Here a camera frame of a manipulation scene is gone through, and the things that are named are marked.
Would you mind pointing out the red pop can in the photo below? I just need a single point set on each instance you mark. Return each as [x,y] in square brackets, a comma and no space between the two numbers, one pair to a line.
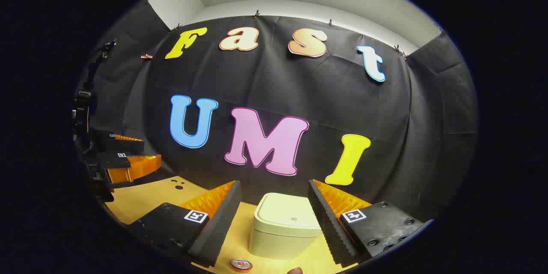
[241,264]

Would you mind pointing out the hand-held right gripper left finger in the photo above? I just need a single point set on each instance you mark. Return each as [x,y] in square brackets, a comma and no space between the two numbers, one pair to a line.
[220,222]

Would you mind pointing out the wooden desktop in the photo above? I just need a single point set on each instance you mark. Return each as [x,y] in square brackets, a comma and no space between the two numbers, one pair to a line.
[145,201]

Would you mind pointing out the black backdrop cloth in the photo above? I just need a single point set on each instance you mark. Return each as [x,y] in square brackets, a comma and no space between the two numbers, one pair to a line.
[299,94]

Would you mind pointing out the green desktop garbage bin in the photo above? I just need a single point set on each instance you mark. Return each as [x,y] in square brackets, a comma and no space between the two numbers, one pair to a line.
[278,222]

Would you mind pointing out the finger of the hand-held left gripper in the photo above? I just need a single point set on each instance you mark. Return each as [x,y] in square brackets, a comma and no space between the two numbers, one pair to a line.
[115,144]
[111,162]

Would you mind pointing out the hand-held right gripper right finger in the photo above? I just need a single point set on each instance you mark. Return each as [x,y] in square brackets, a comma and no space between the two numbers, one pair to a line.
[327,222]

